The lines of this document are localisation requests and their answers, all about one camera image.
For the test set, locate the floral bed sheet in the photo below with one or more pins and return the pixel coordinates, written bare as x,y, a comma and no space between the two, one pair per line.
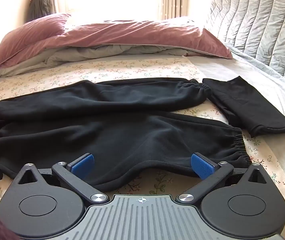
132,70

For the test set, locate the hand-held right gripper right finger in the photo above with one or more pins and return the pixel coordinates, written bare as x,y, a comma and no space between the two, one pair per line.
202,167

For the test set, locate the hanging dark grey garment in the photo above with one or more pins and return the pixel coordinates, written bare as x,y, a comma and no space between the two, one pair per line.
38,6

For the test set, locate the folded black pants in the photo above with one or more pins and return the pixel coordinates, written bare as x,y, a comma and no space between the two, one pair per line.
245,107

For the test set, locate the black pants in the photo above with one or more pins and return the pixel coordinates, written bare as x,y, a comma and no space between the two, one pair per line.
245,107
112,127

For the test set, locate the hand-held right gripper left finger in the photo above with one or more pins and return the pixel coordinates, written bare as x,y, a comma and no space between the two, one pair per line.
82,167

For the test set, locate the mauve pillow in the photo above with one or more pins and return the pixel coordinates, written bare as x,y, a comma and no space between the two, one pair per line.
102,40

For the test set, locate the grey quilted headboard cover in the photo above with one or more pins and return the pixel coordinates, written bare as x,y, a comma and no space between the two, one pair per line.
262,27

